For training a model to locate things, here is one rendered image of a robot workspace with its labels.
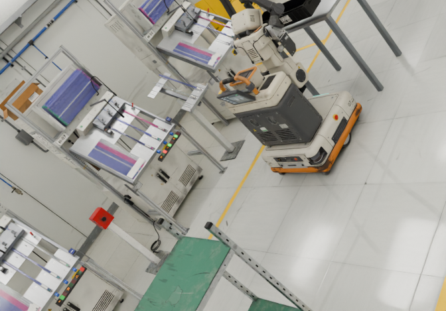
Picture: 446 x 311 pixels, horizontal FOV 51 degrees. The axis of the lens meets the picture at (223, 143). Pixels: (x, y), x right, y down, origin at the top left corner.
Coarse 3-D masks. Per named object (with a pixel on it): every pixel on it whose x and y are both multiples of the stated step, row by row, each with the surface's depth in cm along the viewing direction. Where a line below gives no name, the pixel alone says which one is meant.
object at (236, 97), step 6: (252, 84) 321; (228, 90) 347; (234, 90) 321; (240, 90) 328; (246, 90) 322; (222, 96) 333; (228, 96) 329; (234, 96) 327; (240, 96) 324; (246, 96) 323; (252, 96) 326; (228, 102) 344; (234, 102) 341; (240, 102) 338; (246, 102) 335
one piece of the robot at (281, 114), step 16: (224, 80) 334; (240, 80) 321; (272, 80) 325; (288, 80) 327; (256, 96) 326; (272, 96) 318; (288, 96) 326; (304, 96) 335; (240, 112) 358; (256, 112) 341; (272, 112) 329; (288, 112) 325; (304, 112) 333; (256, 128) 360; (272, 128) 347; (288, 128) 335; (304, 128) 333; (272, 144) 367
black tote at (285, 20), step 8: (296, 0) 360; (304, 0) 355; (312, 0) 342; (320, 0) 347; (288, 8) 371; (296, 8) 343; (304, 8) 338; (312, 8) 342; (264, 16) 390; (288, 16) 354; (296, 16) 349; (304, 16) 345; (288, 24) 361
